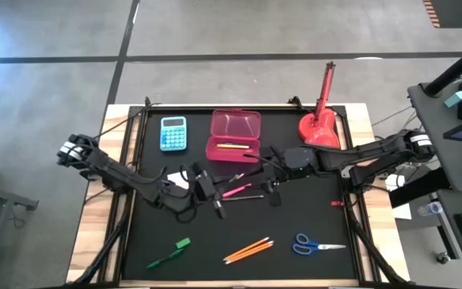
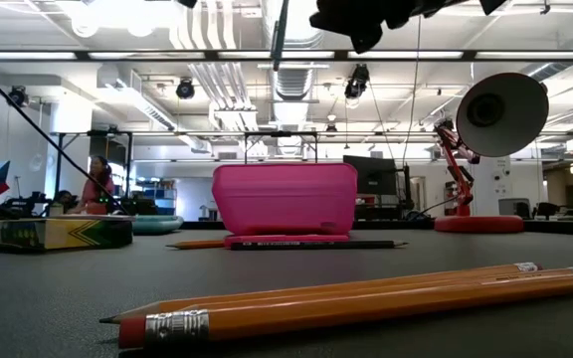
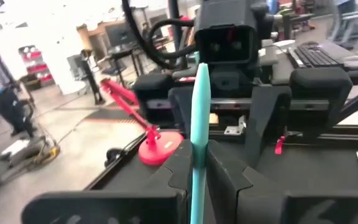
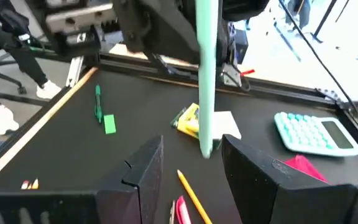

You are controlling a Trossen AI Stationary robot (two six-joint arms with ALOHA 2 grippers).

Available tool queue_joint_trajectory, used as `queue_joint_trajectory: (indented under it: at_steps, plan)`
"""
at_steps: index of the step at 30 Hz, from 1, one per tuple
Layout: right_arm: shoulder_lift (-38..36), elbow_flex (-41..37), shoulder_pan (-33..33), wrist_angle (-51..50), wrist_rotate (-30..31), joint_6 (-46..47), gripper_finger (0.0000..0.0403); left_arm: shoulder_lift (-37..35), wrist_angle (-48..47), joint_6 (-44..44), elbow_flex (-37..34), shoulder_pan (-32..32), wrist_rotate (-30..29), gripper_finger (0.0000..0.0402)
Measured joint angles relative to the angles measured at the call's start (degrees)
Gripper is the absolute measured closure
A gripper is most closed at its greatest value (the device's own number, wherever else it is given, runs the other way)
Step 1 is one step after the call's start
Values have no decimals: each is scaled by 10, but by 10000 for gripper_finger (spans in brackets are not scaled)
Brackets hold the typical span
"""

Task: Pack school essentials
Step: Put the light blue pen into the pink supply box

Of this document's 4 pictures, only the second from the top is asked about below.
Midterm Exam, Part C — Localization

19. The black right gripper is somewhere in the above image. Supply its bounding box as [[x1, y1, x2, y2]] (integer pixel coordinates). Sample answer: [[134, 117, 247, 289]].
[[308, 0, 467, 55]]

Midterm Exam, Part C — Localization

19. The pink plastic pencil case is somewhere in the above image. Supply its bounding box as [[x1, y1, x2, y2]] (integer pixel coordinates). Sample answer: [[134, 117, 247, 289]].
[[211, 162, 359, 249]]

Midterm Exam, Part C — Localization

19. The black pencil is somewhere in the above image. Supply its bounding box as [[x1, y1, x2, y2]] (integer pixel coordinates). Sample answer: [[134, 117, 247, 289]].
[[229, 240, 410, 252]]

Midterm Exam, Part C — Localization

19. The yellow green crayon box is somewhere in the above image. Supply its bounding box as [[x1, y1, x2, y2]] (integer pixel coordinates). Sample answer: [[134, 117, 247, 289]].
[[0, 215, 134, 253]]

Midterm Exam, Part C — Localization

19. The black background monitor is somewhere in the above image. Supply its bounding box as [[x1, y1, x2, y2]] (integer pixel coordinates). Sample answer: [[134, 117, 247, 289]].
[[342, 154, 399, 197]]

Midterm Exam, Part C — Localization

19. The teal calculator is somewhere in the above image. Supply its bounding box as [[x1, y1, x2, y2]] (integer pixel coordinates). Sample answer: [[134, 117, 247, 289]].
[[130, 214, 185, 237]]

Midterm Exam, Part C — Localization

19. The person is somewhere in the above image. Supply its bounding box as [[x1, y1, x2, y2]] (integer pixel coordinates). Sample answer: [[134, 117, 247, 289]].
[[69, 154, 117, 216]]

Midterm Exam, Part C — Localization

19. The black table mat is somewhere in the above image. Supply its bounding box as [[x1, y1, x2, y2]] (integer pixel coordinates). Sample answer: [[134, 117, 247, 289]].
[[0, 228, 573, 358]]

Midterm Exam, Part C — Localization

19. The black overhead camera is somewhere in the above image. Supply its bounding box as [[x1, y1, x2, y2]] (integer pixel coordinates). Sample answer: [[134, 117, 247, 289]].
[[343, 63, 371, 100]]

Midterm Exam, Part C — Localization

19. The silver ventilation duct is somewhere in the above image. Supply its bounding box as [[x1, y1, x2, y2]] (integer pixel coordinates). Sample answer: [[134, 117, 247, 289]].
[[261, 0, 331, 155]]

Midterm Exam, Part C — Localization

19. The black background rig frame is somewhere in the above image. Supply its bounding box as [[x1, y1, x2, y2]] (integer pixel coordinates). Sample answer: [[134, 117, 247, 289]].
[[243, 130, 319, 171]]

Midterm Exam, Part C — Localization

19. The black ceiling camera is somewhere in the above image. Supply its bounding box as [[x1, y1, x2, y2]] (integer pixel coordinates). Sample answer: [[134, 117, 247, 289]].
[[7, 85, 31, 108], [175, 78, 197, 100]]

